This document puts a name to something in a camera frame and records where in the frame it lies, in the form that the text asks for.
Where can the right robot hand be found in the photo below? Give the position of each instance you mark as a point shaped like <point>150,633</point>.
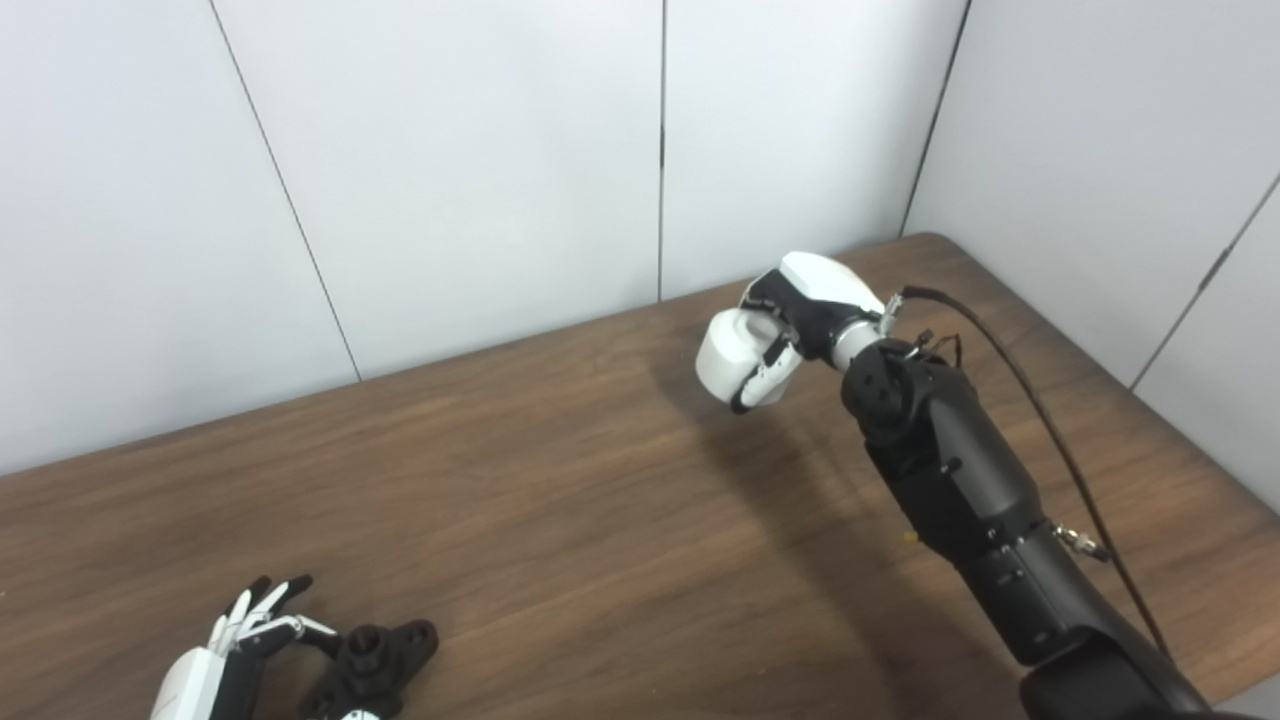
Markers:
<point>810,310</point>

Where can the round white piece with holes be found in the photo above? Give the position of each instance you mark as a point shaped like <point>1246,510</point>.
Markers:
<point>730,355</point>

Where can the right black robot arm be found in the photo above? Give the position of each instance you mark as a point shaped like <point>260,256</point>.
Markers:
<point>990,530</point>

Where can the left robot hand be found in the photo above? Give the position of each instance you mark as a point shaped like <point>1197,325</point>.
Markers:
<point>225,665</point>

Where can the black flanged holder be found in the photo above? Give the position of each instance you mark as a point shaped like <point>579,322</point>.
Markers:
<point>372,670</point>

